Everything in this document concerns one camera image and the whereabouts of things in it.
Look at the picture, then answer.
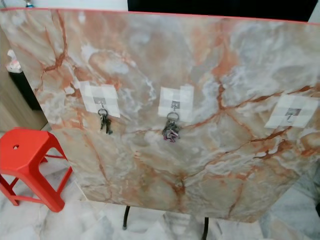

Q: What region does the marble table with red edge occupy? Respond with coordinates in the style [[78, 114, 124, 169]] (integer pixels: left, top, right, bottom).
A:
[[0, 7, 320, 240]]

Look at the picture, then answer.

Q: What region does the black low console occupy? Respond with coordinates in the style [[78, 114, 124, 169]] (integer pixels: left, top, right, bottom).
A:
[[8, 70, 42, 111]]

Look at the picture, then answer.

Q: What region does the silver key bunch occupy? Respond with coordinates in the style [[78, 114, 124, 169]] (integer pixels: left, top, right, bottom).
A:
[[161, 111, 181, 144]]

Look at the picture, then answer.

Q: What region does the black television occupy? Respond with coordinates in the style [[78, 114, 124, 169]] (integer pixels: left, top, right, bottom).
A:
[[127, 0, 320, 24]]

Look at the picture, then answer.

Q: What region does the adhesive metal wall hook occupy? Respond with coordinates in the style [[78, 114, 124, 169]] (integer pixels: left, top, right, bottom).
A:
[[79, 80, 121, 119], [264, 92, 320, 130], [158, 84, 195, 124]]

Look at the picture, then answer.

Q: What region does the pink tissue box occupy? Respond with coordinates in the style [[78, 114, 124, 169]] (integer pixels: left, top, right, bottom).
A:
[[7, 49, 24, 74]]

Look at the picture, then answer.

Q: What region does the red plastic stool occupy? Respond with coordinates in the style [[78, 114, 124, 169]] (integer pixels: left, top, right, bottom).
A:
[[0, 126, 66, 214]]

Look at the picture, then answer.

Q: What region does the dark bronze key bunch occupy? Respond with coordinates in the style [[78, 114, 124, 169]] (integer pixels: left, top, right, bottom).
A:
[[97, 108, 114, 135]]

